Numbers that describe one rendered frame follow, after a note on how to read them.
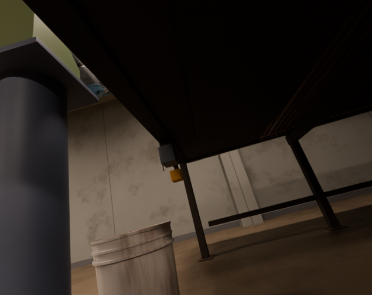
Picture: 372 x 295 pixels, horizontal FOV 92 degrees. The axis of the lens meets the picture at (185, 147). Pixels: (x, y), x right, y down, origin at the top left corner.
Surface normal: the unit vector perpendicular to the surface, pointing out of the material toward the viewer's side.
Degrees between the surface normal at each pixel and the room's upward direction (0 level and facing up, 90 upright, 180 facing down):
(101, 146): 90
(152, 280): 93
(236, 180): 90
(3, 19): 90
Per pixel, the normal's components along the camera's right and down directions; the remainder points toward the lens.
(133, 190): -0.12, -0.31
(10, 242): 0.40, -0.40
